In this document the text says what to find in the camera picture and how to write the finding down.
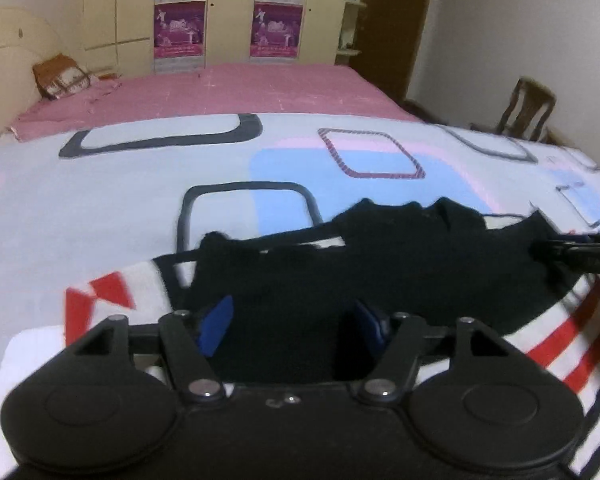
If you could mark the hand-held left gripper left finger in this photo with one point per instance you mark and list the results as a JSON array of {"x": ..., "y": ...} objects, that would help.
[{"x": 217, "y": 325}]

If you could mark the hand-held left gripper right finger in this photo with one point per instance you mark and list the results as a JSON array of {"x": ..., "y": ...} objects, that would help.
[{"x": 369, "y": 324}]

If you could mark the striped knit sweater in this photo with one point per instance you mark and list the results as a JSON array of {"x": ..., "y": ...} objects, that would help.
[{"x": 305, "y": 270}]

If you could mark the wooden chair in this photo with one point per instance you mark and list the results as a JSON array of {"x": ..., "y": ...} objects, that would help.
[{"x": 525, "y": 107}]

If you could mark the patterned grey bedsheet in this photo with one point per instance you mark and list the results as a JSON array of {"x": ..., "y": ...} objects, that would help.
[{"x": 130, "y": 200}]

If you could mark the pink checked bedsheet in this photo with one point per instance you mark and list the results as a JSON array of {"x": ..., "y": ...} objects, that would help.
[{"x": 230, "y": 90}]

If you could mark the brown wooden door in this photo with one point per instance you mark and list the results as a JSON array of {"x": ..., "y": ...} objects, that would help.
[{"x": 395, "y": 30}]

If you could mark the orange patterned pillow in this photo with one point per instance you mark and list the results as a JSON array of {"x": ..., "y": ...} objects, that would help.
[{"x": 62, "y": 77}]

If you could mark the cream corner shelf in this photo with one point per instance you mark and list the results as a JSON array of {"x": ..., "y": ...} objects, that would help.
[{"x": 351, "y": 25}]

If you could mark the cream curved headboard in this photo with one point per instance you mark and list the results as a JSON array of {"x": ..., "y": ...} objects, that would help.
[{"x": 10, "y": 45}]

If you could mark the purple wall calendar poster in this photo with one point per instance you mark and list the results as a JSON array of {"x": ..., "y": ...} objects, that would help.
[
  {"x": 179, "y": 30},
  {"x": 276, "y": 30}
]

